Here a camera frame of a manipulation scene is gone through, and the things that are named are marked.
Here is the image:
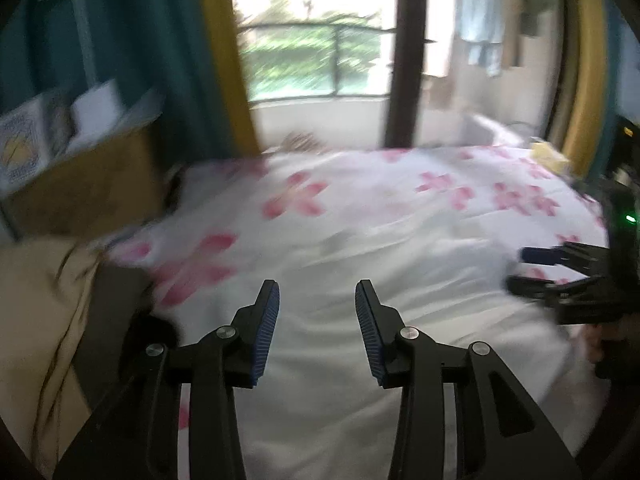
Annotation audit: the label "large cardboard box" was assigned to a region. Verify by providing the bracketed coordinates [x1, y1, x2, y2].
[7, 87, 169, 246]

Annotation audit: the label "hanging beige garment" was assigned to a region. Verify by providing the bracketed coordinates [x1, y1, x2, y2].
[500, 0, 526, 69]

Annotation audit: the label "white desk lamp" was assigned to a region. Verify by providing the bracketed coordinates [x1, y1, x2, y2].
[39, 0, 126, 128]

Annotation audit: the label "white floral sheet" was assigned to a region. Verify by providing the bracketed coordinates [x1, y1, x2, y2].
[100, 145, 616, 480]

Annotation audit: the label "large white shirt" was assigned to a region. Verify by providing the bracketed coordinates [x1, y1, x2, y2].
[200, 280, 576, 480]

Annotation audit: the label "green trees outside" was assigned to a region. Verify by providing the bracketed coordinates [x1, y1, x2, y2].
[232, 0, 396, 96]

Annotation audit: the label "teal curtain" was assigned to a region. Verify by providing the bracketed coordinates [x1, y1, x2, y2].
[600, 0, 632, 161]
[20, 0, 241, 161]

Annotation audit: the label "dark balcony railing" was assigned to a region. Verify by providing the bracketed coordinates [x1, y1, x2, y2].
[239, 22, 396, 104]

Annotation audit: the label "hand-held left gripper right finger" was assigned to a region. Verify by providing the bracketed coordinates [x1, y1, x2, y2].
[355, 279, 584, 480]

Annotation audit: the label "beige cloth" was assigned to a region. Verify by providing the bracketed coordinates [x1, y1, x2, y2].
[0, 242, 108, 466]

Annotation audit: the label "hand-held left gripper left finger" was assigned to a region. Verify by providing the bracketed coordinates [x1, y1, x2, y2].
[52, 280, 281, 480]

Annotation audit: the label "yellow tissue box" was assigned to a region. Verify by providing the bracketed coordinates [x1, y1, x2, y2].
[529, 141, 571, 174]

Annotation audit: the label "cartoon printed box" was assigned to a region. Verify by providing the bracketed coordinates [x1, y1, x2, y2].
[0, 92, 76, 191]

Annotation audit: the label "hanging light blue towel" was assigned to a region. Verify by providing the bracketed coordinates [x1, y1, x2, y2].
[457, 0, 506, 79]

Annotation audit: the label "hanging dark garment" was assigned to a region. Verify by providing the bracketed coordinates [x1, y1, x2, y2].
[520, 0, 557, 39]

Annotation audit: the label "black door frame post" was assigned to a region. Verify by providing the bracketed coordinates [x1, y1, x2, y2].
[382, 0, 431, 150]

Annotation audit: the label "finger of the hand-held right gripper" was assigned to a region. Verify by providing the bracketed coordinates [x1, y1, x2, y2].
[505, 272, 608, 326]
[520, 241, 606, 281]

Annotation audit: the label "yellow curtain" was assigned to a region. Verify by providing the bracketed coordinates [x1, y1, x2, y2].
[195, 0, 262, 154]
[550, 0, 609, 176]

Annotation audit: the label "person's right hand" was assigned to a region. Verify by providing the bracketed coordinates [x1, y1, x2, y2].
[582, 317, 640, 365]

